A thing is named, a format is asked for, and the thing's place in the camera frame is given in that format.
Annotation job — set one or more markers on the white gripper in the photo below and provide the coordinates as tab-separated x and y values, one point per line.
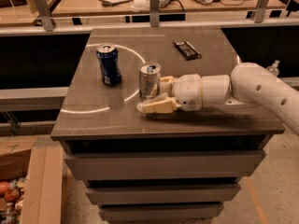
188	91

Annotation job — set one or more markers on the silver redbull can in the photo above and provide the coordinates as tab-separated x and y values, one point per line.
149	80

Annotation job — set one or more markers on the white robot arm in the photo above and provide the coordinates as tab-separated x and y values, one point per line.
248	86

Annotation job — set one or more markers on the dark rxbar chocolate bar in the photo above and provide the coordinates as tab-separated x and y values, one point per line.
187	50

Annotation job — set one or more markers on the blue pepsi can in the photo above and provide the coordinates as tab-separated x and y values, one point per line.
107	55

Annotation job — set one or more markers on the grey drawer cabinet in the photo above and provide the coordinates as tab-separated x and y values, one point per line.
139	167

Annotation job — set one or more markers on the white face mask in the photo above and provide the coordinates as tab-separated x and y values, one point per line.
138	5

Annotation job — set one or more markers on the cardboard box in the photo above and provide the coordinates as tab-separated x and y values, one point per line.
41	162

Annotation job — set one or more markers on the red fruit in box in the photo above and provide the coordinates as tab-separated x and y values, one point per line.
12	195

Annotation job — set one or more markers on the metal bracket middle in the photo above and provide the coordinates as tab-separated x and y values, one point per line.
154	13

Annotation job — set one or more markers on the metal bracket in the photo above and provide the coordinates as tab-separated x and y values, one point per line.
154	13
258	15
44	15

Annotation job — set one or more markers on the metal bracket right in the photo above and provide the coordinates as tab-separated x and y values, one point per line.
258	15

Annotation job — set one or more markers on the metal bracket left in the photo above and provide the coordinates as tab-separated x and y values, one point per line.
44	15

